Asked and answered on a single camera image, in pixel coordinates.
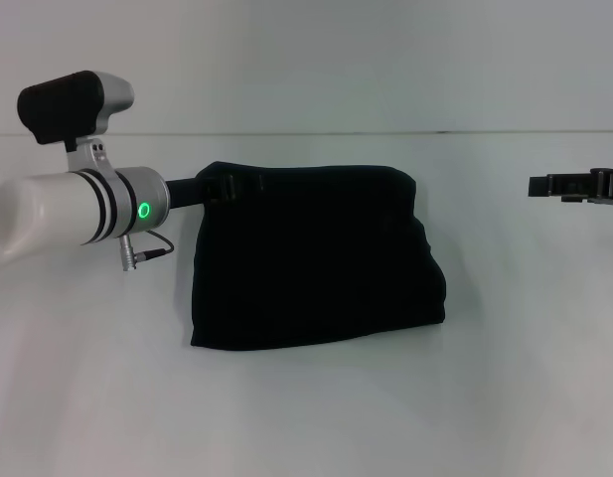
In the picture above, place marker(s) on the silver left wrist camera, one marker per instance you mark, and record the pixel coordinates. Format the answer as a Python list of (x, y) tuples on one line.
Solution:
[(72, 114)]

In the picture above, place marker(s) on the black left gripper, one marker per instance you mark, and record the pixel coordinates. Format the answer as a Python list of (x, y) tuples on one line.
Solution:
[(187, 191)]

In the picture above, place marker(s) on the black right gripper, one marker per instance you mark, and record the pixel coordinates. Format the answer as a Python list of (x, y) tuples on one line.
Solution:
[(609, 186)]

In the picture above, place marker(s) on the black t-shirt with FREE print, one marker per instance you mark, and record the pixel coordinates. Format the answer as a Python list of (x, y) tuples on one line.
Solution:
[(311, 258)]

